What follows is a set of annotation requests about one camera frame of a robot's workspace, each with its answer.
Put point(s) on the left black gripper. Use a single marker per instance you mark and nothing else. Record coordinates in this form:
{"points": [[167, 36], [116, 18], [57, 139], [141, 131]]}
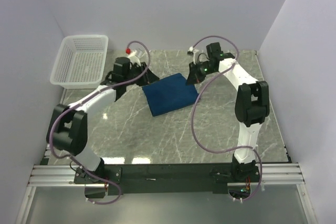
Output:
{"points": [[148, 77]]}

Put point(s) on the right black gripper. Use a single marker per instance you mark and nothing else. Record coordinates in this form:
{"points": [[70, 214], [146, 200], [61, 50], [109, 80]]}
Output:
{"points": [[193, 77]]}

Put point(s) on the blue printed t-shirt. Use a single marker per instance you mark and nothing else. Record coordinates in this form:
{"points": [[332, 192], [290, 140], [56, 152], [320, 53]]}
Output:
{"points": [[169, 94]]}

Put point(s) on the white perforated plastic basket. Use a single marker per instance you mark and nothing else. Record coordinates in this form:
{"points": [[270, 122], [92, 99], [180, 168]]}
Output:
{"points": [[80, 62]]}

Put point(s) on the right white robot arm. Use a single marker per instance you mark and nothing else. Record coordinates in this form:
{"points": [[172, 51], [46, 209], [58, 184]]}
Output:
{"points": [[251, 107]]}

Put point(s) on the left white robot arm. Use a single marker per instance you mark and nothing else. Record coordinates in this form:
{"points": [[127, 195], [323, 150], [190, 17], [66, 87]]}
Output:
{"points": [[68, 130]]}

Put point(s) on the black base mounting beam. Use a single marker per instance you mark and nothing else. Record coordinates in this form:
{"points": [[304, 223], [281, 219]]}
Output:
{"points": [[169, 178]]}

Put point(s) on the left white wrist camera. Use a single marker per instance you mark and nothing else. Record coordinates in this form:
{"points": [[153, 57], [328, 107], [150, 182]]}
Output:
{"points": [[135, 56]]}

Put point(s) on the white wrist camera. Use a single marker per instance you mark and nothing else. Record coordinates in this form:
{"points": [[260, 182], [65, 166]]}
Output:
{"points": [[135, 56], [193, 52]]}

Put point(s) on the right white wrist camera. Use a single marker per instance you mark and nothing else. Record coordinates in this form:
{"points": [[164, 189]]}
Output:
{"points": [[193, 52]]}

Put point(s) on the aluminium frame rails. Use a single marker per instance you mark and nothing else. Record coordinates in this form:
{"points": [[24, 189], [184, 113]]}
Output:
{"points": [[127, 133]]}

